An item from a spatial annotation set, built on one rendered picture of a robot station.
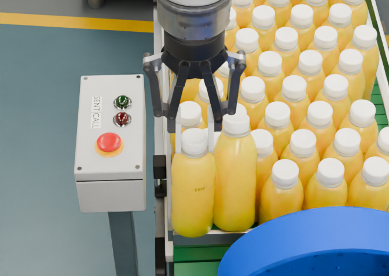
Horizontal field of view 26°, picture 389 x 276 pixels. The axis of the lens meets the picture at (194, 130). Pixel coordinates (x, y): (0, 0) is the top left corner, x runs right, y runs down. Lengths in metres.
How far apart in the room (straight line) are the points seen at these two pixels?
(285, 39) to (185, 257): 0.40
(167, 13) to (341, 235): 0.33
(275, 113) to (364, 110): 0.14
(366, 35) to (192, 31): 0.55
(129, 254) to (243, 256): 0.53
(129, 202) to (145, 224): 1.23
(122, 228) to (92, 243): 1.01
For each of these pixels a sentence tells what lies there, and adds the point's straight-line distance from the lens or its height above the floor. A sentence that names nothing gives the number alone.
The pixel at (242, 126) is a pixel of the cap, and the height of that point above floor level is 1.14.
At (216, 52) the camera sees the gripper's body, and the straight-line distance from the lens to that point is 1.03.
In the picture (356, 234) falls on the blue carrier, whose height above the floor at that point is 1.23.
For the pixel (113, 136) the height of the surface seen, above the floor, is 1.11.
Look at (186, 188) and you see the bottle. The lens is 1.21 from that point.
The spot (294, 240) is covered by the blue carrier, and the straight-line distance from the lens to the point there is 1.01.
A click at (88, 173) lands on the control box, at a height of 1.10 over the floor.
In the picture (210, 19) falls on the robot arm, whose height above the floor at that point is 1.41.
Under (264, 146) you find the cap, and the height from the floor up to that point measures 1.08.
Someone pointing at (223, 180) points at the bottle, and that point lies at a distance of 1.25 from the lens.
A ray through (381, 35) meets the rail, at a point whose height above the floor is 0.98.
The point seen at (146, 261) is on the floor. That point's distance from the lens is 2.44.
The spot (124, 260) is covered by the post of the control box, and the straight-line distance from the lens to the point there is 1.56.
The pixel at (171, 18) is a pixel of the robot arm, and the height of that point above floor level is 1.41.
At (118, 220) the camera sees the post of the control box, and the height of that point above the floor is 0.87.
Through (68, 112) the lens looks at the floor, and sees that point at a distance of 2.82.
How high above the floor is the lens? 2.05
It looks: 49 degrees down
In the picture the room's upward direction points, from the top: straight up
